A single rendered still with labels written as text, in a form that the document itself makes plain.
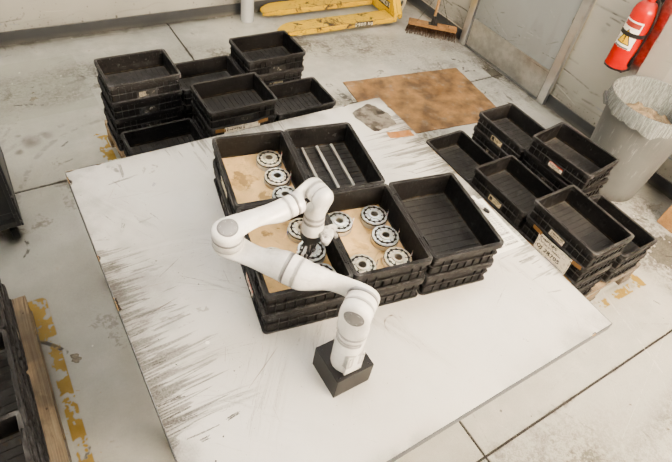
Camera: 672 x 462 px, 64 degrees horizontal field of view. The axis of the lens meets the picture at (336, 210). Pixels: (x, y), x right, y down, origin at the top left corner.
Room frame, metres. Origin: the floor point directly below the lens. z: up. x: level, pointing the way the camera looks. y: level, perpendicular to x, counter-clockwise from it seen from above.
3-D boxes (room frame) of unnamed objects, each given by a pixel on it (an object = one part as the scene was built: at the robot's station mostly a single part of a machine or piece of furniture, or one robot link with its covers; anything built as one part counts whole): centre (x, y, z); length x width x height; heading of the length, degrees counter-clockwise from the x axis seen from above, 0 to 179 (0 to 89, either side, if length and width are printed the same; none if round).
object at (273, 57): (3.06, 0.62, 0.37); 0.40 x 0.30 x 0.45; 129
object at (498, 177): (2.33, -0.94, 0.31); 0.40 x 0.30 x 0.34; 39
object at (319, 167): (1.71, 0.05, 0.87); 0.40 x 0.30 x 0.11; 29
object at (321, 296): (1.21, 0.12, 0.87); 0.40 x 0.30 x 0.11; 29
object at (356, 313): (0.89, -0.11, 1.05); 0.09 x 0.09 x 0.17; 76
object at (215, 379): (1.43, 0.00, 0.35); 1.60 x 1.60 x 0.70; 39
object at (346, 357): (0.89, -0.12, 0.89); 0.09 x 0.09 x 0.17; 38
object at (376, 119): (2.36, -0.10, 0.71); 0.22 x 0.19 x 0.01; 39
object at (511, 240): (1.71, -0.64, 0.70); 0.33 x 0.23 x 0.01; 39
